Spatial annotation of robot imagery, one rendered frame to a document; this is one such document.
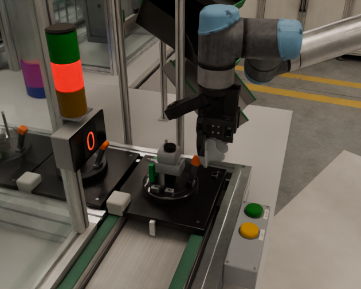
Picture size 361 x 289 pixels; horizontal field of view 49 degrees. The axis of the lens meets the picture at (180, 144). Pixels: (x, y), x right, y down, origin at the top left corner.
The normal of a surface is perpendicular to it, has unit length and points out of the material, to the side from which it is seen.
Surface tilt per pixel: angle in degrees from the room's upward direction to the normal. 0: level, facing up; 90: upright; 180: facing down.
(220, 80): 90
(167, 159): 90
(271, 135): 0
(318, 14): 90
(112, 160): 0
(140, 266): 0
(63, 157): 90
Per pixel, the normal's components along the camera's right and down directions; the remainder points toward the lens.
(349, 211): 0.00, -0.85
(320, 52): 0.15, 0.57
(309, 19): -0.39, 0.49
